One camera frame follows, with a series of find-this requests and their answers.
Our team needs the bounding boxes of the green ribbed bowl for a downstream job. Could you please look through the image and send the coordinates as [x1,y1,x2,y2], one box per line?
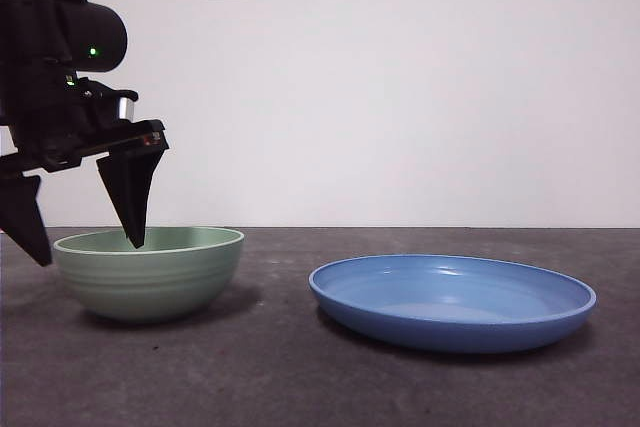
[52,226,246,324]

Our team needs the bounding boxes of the blue plate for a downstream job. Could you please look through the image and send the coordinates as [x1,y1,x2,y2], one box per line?
[308,254,598,353]

